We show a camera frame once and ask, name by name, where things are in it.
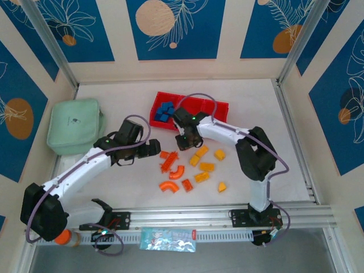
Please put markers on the orange lego vehicle chassis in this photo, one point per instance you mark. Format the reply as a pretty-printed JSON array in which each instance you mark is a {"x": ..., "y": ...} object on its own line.
[{"x": 169, "y": 162}]

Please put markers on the yellow lego brick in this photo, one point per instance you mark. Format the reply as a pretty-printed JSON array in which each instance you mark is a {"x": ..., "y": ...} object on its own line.
[
  {"x": 219, "y": 155},
  {"x": 195, "y": 161},
  {"x": 202, "y": 177},
  {"x": 207, "y": 166},
  {"x": 202, "y": 151}
]

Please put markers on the blue lego brick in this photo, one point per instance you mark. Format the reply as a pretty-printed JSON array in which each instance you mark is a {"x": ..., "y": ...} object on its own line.
[
  {"x": 171, "y": 111},
  {"x": 164, "y": 118},
  {"x": 168, "y": 104},
  {"x": 162, "y": 107},
  {"x": 159, "y": 113}
]

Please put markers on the orange curved lego piece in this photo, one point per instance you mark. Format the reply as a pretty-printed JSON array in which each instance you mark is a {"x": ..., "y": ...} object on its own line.
[
  {"x": 168, "y": 186},
  {"x": 177, "y": 173}
]

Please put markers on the orange rectangular lego brick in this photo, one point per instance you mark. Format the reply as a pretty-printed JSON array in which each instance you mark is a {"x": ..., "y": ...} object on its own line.
[{"x": 187, "y": 185}]

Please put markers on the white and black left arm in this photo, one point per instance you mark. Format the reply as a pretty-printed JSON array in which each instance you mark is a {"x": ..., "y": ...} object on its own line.
[{"x": 79, "y": 170}]

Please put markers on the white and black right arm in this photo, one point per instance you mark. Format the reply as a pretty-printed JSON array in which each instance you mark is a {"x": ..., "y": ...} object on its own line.
[{"x": 221, "y": 130}]

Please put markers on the red three-compartment bin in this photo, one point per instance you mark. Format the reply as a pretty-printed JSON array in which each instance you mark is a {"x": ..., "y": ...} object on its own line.
[{"x": 196, "y": 105}]

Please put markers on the yellow lego wedge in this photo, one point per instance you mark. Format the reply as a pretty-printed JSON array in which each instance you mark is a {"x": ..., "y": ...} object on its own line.
[{"x": 222, "y": 187}]

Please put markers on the mint green zipper pouch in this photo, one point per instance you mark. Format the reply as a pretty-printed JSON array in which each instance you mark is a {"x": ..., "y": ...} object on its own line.
[{"x": 74, "y": 125}]

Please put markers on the colourful printed packet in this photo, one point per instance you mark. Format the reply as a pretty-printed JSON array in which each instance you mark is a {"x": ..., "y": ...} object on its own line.
[{"x": 167, "y": 239}]

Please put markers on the jar with orange lid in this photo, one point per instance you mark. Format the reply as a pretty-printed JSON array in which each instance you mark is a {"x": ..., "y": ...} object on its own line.
[{"x": 63, "y": 237}]

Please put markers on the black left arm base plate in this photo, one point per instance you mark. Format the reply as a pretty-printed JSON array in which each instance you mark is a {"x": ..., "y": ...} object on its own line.
[{"x": 122, "y": 220}]

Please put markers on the horizontal aluminium frame rail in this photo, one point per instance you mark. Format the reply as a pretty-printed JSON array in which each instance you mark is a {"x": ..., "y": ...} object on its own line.
[{"x": 182, "y": 216}]

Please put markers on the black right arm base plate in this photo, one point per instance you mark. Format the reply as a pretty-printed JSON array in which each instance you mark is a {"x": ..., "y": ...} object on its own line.
[{"x": 240, "y": 218}]

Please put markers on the aluminium side rail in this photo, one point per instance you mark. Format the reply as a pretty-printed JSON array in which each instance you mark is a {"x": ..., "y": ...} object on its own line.
[{"x": 295, "y": 148}]

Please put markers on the aluminium corner post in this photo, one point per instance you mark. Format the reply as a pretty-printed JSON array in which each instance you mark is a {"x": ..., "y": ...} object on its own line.
[
  {"x": 304, "y": 39},
  {"x": 51, "y": 42}
]

